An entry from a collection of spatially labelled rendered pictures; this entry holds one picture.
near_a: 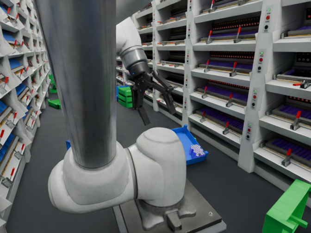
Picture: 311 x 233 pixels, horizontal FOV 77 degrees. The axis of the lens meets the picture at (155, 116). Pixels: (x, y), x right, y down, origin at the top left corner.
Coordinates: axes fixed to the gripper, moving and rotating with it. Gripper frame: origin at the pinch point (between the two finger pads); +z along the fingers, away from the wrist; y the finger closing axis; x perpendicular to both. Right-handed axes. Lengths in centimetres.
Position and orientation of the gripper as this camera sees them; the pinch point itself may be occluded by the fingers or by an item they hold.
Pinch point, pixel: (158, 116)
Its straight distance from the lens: 72.8
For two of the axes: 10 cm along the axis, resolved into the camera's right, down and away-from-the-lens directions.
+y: -6.8, 3.1, 6.6
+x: -6.2, 2.4, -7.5
